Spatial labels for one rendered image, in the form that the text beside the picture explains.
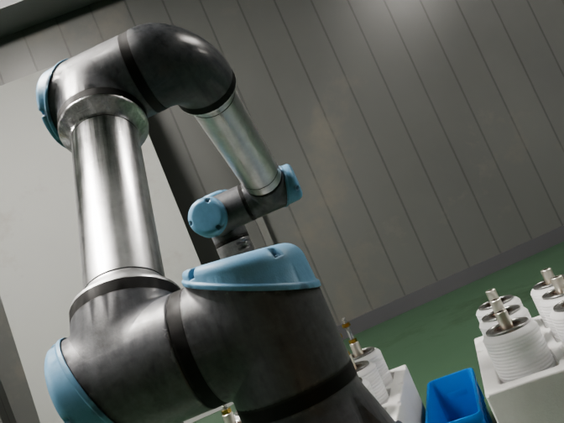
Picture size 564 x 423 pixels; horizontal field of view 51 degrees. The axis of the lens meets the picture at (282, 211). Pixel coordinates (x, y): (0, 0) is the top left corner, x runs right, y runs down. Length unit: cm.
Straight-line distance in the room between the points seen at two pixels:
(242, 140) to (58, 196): 229
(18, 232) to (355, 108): 192
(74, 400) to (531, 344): 75
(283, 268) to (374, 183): 286
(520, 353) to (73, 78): 80
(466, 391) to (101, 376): 104
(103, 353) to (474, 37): 340
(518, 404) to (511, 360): 7
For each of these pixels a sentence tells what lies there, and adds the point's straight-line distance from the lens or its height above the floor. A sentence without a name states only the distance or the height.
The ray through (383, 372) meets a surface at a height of 20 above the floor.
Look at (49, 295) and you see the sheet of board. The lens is 309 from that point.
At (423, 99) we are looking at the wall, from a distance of 354.
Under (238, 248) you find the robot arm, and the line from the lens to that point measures 121.
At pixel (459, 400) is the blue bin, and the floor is 6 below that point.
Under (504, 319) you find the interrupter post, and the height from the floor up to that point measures 27.
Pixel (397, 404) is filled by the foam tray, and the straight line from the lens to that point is 117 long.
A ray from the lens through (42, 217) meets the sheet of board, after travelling 317.
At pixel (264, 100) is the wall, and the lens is 340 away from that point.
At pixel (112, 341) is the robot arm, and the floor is 50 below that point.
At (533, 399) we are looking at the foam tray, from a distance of 105.
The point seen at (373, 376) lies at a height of 23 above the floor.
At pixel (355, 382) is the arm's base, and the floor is 38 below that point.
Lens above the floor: 50
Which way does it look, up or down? 5 degrees up
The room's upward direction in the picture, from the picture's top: 23 degrees counter-clockwise
